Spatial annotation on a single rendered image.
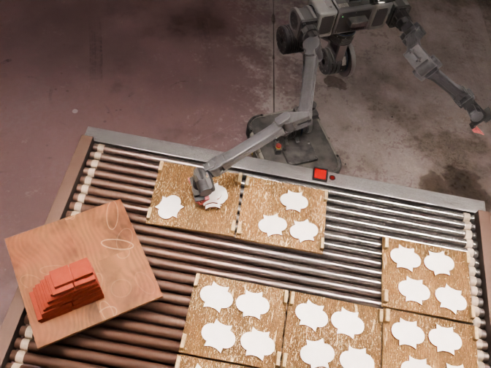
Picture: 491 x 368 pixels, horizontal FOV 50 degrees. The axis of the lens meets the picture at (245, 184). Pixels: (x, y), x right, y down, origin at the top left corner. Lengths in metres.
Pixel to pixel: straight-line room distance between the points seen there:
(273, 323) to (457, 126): 2.76
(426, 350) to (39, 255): 1.66
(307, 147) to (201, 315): 1.73
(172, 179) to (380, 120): 2.20
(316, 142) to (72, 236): 1.97
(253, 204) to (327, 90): 2.06
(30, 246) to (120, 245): 0.36
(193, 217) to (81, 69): 2.23
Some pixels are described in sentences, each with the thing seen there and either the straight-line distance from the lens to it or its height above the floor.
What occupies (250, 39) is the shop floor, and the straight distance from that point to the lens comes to 4.72.
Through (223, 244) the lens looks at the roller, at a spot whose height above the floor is 0.92.
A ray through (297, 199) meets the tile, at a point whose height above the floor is 0.95.
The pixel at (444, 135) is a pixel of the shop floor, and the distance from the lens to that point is 4.49.
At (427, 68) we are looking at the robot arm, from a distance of 2.43.
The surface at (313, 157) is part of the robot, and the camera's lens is 3.63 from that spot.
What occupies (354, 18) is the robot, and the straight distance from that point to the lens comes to 2.70.
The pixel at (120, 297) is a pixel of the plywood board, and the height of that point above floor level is 1.04.
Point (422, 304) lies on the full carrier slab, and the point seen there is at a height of 0.94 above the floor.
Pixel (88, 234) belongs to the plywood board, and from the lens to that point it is 2.37.
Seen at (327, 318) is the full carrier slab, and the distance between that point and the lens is 2.37.
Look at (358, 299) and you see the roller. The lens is 2.47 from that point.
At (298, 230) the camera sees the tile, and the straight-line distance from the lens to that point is 2.51.
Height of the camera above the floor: 3.11
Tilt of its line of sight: 56 degrees down
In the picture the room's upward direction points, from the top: 11 degrees clockwise
